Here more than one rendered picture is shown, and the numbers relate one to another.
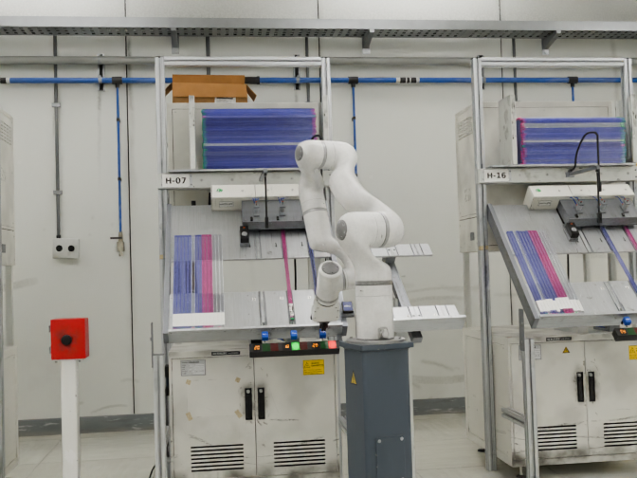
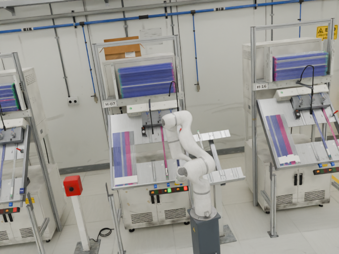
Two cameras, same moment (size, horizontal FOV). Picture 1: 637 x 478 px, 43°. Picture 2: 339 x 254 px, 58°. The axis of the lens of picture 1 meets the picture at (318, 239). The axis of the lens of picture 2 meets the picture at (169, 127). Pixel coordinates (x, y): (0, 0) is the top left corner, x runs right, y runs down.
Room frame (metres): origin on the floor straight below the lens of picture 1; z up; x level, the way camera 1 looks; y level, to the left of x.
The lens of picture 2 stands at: (0.78, -0.17, 2.00)
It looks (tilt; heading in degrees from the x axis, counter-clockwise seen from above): 19 degrees down; 5
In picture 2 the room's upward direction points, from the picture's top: 6 degrees counter-clockwise
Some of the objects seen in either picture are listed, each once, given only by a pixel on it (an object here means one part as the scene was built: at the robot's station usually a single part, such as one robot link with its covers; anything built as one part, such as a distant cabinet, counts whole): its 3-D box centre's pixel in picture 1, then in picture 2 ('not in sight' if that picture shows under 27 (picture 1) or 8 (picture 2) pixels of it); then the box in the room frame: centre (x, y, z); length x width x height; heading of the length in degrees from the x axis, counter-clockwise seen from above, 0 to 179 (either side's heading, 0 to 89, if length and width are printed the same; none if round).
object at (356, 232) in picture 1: (364, 248); (196, 176); (2.64, -0.15, 1.00); 0.19 x 0.12 x 0.24; 121
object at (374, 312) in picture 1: (374, 313); (202, 201); (2.65, -0.18, 0.79); 0.19 x 0.19 x 0.18
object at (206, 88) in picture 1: (231, 89); (132, 47); (3.89, 0.40, 1.82); 0.68 x 0.30 x 0.20; 97
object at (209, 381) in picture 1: (251, 410); (155, 188); (3.72, 0.33, 0.31); 0.70 x 0.65 x 0.62; 97
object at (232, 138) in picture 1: (259, 139); (147, 80); (3.61, 0.25, 1.52); 0.51 x 0.13 x 0.27; 97
